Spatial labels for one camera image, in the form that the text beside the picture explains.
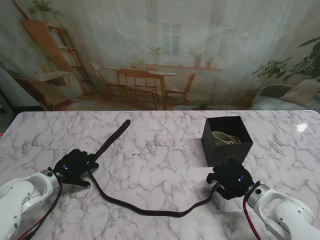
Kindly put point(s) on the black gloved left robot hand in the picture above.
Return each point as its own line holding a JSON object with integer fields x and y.
{"x": 72, "y": 167}

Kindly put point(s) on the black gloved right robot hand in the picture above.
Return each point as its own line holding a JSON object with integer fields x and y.
{"x": 232, "y": 180}

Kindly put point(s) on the beige braided belt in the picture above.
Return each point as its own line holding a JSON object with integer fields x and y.
{"x": 236, "y": 140}
{"x": 221, "y": 137}

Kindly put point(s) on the dark brown braided belt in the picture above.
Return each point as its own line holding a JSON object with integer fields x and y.
{"x": 155, "y": 213}

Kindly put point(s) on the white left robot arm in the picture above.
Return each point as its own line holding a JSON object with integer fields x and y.
{"x": 22, "y": 200}

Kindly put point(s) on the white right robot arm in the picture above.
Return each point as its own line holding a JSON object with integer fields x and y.
{"x": 280, "y": 215}

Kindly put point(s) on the black belt storage box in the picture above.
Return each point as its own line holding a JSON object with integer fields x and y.
{"x": 225, "y": 150}

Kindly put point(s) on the printed room scene backdrop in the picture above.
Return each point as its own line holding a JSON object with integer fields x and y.
{"x": 160, "y": 50}

